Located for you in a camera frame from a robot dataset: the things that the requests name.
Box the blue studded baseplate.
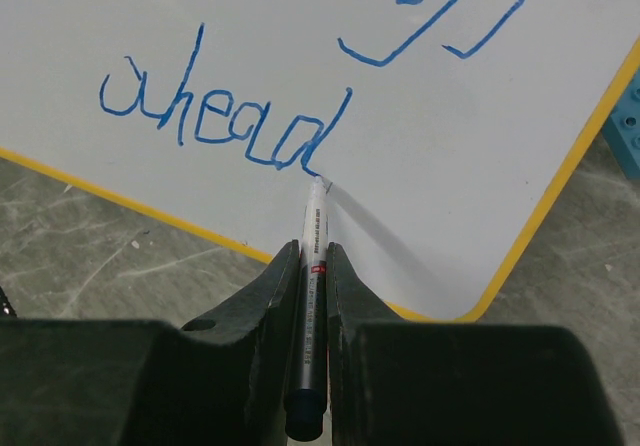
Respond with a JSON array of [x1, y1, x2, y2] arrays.
[[602, 71, 640, 180]]

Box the white blue whiteboard marker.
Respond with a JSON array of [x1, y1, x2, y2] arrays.
[[284, 176, 328, 442]]

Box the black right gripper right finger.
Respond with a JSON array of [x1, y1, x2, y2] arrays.
[[327, 243, 623, 445]]

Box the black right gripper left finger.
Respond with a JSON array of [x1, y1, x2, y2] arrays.
[[1, 242, 299, 445]]

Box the yellow framed whiteboard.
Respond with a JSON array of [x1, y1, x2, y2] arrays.
[[1, 0, 639, 320]]

